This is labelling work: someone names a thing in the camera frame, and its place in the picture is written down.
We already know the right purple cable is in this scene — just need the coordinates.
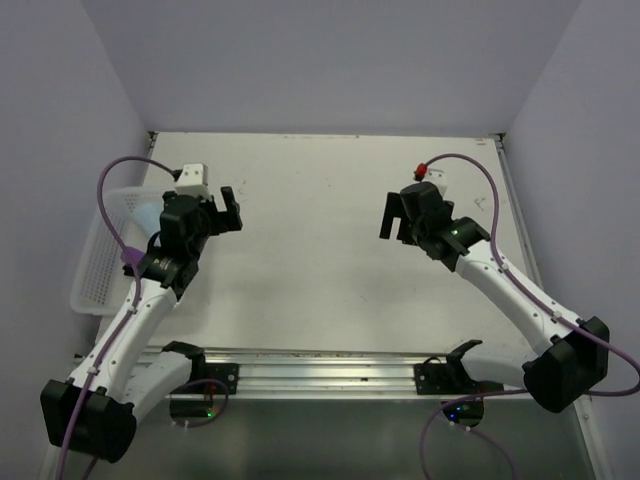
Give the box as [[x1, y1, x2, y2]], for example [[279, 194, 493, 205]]
[[417, 152, 640, 480]]

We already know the white plastic basket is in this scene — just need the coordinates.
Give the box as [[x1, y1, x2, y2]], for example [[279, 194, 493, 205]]
[[70, 186, 166, 316]]

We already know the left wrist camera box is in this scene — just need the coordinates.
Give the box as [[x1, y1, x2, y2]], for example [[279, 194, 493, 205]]
[[174, 163, 210, 199]]

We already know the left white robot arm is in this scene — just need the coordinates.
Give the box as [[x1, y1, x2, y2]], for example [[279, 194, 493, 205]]
[[40, 186, 242, 463]]

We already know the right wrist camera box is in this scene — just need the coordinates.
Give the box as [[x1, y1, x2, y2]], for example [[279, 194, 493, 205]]
[[414, 163, 448, 196]]

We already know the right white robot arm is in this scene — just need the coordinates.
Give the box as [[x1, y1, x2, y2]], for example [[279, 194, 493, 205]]
[[379, 182, 609, 413]]

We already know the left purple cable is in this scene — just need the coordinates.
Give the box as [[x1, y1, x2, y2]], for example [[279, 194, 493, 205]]
[[53, 156, 229, 480]]

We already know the light blue towel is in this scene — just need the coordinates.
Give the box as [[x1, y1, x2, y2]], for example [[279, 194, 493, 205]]
[[131, 203, 162, 237]]

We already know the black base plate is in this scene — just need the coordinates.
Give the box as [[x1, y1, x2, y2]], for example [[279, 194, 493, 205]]
[[192, 362, 240, 396], [413, 357, 505, 395]]

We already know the aluminium mounting rail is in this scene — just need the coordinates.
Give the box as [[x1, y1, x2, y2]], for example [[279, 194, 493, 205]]
[[134, 352, 506, 401]]

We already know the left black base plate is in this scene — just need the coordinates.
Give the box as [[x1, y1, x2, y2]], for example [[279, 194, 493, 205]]
[[192, 362, 240, 396]]

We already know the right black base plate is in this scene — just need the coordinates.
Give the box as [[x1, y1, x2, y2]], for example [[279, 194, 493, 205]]
[[413, 357, 505, 395]]

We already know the purple cable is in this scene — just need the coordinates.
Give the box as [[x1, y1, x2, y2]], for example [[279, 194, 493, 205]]
[[53, 156, 229, 480], [417, 152, 640, 480]]

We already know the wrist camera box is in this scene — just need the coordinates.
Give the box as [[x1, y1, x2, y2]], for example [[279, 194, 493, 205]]
[[414, 163, 448, 196], [174, 163, 210, 199]]

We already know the dark grey towel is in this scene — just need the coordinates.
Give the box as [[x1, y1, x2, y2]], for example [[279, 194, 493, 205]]
[[120, 246, 145, 266]]

